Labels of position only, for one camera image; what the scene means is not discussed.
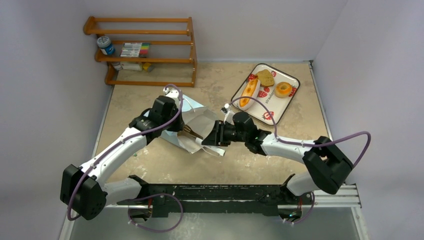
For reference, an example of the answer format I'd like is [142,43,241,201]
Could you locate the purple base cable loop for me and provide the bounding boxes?
[127,191,184,233]

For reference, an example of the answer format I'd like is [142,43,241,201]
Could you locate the white blue paper bag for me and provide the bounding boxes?
[160,95,218,154]

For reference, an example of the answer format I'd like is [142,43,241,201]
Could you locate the wooden shelf rack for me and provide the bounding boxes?
[83,16,198,87]

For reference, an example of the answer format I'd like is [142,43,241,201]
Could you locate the metal tongs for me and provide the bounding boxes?
[178,124,227,158]

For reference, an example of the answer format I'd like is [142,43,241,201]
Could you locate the coloured marker pen box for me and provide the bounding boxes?
[120,42,151,58]

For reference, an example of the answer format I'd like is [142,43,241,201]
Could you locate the fake round bread bun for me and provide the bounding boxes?
[274,81,293,98]

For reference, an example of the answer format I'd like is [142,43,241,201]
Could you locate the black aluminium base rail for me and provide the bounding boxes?
[103,183,361,222]

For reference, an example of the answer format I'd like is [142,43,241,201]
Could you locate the fake long bread roll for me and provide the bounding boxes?
[238,78,261,111]

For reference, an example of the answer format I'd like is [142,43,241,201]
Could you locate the strawberry pattern tray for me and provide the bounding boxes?
[230,63,301,126]

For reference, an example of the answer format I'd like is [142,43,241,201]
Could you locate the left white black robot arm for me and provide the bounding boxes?
[59,93,184,221]

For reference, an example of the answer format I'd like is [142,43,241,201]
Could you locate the fake toast slice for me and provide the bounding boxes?
[256,69,275,87]

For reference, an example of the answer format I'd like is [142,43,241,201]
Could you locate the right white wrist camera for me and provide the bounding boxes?
[221,103,235,125]

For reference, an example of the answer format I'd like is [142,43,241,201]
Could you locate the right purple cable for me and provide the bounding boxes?
[222,96,372,170]

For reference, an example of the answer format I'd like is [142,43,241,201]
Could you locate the yellow small block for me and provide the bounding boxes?
[142,62,154,73]

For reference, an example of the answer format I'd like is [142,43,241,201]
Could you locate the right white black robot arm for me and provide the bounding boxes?
[201,112,354,204]

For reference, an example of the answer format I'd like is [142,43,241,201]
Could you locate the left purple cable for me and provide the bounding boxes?
[66,83,184,222]

